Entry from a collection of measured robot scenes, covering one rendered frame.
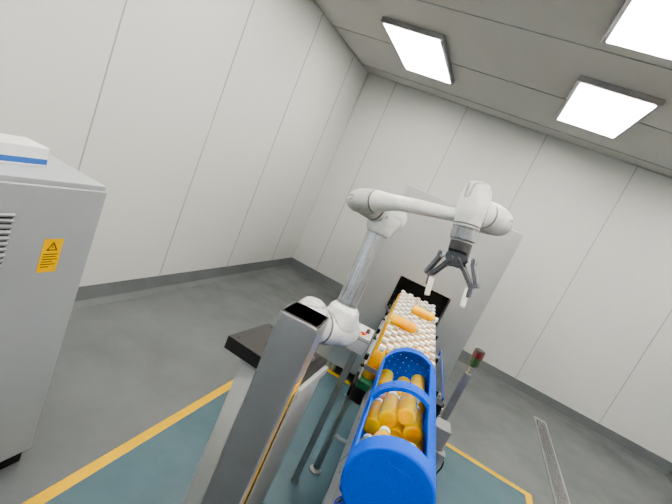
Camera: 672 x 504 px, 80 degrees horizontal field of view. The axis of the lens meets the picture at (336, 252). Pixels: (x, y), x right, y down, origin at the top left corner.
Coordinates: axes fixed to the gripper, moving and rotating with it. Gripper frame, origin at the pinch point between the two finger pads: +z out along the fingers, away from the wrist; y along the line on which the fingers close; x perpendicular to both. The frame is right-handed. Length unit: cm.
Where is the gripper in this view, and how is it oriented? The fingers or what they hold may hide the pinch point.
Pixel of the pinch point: (444, 297)
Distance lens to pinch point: 143.9
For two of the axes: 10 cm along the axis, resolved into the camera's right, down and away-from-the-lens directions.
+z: -2.8, 9.6, 0.2
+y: -7.2, -2.3, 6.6
